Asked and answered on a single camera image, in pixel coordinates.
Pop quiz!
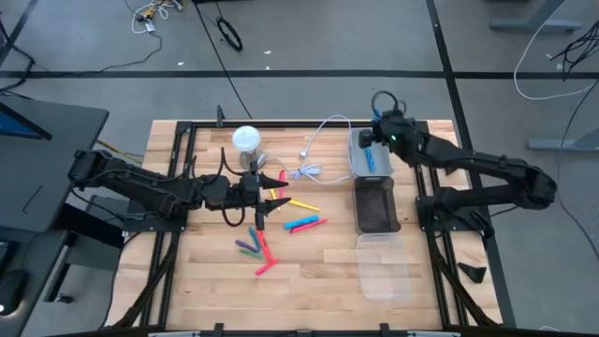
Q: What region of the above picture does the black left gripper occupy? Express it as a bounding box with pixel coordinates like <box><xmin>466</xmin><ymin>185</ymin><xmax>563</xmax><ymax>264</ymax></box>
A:
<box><xmin>239</xmin><ymin>161</ymin><xmax>292</xmax><ymax>231</ymax></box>

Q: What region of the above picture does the long slim yellow highlighter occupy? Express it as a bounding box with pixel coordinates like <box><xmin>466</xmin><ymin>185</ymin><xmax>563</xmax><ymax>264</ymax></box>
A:
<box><xmin>287</xmin><ymin>198</ymin><xmax>323</xmax><ymax>212</ymax></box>

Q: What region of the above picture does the pink slim highlighter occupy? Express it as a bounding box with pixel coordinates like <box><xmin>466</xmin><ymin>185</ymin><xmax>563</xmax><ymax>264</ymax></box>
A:
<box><xmin>289</xmin><ymin>217</ymin><xmax>329</xmax><ymax>235</ymax></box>

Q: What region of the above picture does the red dry-erase marker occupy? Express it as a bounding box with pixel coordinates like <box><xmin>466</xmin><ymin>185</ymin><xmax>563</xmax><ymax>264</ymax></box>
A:
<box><xmin>255</xmin><ymin>228</ymin><xmax>274</xmax><ymax>263</ymax></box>

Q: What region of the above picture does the purple chunky highlighter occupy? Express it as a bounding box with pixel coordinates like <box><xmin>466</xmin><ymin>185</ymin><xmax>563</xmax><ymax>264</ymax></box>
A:
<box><xmin>234</xmin><ymin>239</ymin><xmax>261</xmax><ymax>254</ymax></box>

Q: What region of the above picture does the pink chunky highlighter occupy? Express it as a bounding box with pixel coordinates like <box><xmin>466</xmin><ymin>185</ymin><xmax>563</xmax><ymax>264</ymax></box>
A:
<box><xmin>254</xmin><ymin>258</ymin><xmax>281</xmax><ymax>277</ymax></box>

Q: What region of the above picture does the white mushroom table lamp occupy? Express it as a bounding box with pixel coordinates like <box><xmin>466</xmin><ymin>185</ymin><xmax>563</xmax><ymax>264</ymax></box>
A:
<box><xmin>231</xmin><ymin>125</ymin><xmax>268</xmax><ymax>172</ymax></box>

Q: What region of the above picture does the dark brown plastic bin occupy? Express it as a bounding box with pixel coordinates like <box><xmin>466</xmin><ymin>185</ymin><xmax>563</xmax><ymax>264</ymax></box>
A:
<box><xmin>353</xmin><ymin>175</ymin><xmax>402</xmax><ymax>236</ymax></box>

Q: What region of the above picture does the clear plastic bin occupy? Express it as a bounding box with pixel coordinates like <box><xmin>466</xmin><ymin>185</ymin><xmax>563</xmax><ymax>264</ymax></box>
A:
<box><xmin>356</xmin><ymin>232</ymin><xmax>413</xmax><ymax>302</ymax></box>

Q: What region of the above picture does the grey desk foot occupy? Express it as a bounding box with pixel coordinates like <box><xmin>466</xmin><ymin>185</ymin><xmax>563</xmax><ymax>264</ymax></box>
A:
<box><xmin>489</xmin><ymin>0</ymin><xmax>585</xmax><ymax>34</ymax></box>
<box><xmin>526</xmin><ymin>126</ymin><xmax>599</xmax><ymax>154</ymax></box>

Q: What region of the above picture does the dark grey desk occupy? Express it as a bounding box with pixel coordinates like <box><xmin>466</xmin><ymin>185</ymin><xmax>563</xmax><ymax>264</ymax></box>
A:
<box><xmin>0</xmin><ymin>95</ymin><xmax>110</xmax><ymax>235</ymax></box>

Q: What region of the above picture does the monitor with blue screen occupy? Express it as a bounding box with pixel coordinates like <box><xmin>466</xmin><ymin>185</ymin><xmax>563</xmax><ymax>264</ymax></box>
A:
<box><xmin>0</xmin><ymin>101</ymin><xmax>53</xmax><ymax>141</ymax></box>

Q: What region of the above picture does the black computer mouse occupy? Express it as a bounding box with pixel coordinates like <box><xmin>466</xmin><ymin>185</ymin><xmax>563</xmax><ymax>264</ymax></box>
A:
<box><xmin>0</xmin><ymin>269</ymin><xmax>29</xmax><ymax>315</ymax></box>

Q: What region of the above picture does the white lamp cable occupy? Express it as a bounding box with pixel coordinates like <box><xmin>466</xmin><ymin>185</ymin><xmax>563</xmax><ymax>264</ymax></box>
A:
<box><xmin>259</xmin><ymin>114</ymin><xmax>357</xmax><ymax>186</ymax></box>

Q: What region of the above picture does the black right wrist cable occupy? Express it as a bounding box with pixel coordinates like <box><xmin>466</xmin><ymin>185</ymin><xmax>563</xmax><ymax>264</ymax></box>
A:
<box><xmin>371</xmin><ymin>90</ymin><xmax>407</xmax><ymax>116</ymax></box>

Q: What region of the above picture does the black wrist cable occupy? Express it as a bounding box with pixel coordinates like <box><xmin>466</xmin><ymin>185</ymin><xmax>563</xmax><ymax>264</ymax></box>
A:
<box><xmin>219</xmin><ymin>205</ymin><xmax>248</xmax><ymax>228</ymax></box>
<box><xmin>371</xmin><ymin>90</ymin><xmax>407</xmax><ymax>116</ymax></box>

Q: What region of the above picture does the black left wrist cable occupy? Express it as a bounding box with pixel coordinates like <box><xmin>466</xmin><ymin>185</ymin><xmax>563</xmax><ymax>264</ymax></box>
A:
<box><xmin>219</xmin><ymin>205</ymin><xmax>248</xmax><ymax>228</ymax></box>

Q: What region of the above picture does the black aluminium table frame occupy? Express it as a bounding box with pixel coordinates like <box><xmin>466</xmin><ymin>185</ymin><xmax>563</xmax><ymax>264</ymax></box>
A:
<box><xmin>105</xmin><ymin>119</ymin><xmax>504</xmax><ymax>331</ymax></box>

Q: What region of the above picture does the long black floor cable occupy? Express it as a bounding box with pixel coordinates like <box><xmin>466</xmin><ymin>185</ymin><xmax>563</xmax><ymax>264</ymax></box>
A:
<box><xmin>193</xmin><ymin>0</ymin><xmax>254</xmax><ymax>121</ymax></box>

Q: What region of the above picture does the black coiled cable loop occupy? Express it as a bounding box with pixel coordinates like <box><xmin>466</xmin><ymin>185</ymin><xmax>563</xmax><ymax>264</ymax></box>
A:
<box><xmin>215</xmin><ymin>16</ymin><xmax>244</xmax><ymax>52</ymax></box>

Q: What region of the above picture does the white floor cable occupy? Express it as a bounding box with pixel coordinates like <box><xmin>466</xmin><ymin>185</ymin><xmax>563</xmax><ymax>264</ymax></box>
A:
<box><xmin>513</xmin><ymin>0</ymin><xmax>599</xmax><ymax>102</ymax></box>

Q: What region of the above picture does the black triangular bracket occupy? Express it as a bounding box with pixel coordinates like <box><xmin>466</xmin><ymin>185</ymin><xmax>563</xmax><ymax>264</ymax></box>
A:
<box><xmin>457</xmin><ymin>261</ymin><xmax>489</xmax><ymax>285</ymax></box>

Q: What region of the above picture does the yellow floor cable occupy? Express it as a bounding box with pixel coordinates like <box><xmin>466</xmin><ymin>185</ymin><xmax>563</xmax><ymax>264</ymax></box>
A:
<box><xmin>95</xmin><ymin>138</ymin><xmax>144</xmax><ymax>165</ymax></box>

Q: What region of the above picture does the thin black floor cable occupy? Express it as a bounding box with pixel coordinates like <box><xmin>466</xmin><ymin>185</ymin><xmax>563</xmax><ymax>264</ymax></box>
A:
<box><xmin>555</xmin><ymin>77</ymin><xmax>599</xmax><ymax>261</ymax></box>

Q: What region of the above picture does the black cable bundle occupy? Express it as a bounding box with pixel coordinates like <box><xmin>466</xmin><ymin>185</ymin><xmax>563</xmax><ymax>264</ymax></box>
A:
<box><xmin>549</xmin><ymin>21</ymin><xmax>599</xmax><ymax>81</ymax></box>

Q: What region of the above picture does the white and yellow cable bundle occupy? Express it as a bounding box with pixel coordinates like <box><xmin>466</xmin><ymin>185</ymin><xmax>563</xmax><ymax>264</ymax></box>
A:
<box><xmin>130</xmin><ymin>0</ymin><xmax>184</xmax><ymax>35</ymax></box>

